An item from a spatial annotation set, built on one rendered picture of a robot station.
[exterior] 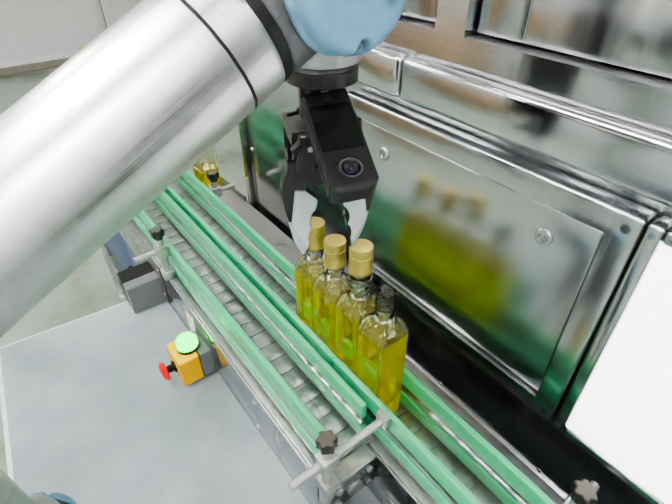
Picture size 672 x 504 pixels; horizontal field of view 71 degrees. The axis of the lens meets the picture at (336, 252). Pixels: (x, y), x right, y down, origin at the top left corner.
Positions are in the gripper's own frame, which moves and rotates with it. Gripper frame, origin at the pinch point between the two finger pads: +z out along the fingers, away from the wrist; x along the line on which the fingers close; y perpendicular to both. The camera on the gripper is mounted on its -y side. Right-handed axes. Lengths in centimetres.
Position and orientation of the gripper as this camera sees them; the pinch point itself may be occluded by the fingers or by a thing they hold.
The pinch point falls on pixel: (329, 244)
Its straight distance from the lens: 56.1
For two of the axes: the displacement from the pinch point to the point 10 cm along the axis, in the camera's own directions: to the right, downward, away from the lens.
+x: -9.7, 1.5, -2.0
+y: -2.5, -5.9, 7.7
